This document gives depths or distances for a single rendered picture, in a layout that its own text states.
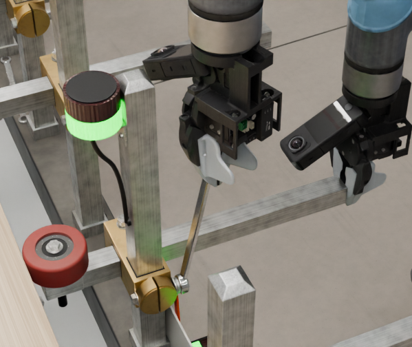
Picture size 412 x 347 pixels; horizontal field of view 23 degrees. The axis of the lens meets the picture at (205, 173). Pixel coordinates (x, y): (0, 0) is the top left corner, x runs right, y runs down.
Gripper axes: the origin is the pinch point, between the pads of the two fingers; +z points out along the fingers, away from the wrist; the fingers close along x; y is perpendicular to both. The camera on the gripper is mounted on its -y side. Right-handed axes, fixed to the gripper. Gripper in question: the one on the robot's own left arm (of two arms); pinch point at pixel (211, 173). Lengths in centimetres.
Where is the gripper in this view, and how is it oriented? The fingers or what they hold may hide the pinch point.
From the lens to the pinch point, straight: 116.9
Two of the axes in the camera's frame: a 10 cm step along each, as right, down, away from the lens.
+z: 0.1, 7.4, 6.7
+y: 7.0, 4.8, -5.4
